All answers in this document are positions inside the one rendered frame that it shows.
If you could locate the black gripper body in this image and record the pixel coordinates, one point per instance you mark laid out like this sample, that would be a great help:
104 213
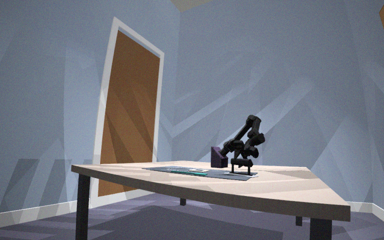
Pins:
245 153

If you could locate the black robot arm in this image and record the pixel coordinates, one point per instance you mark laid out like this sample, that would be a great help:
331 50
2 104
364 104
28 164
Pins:
255 137

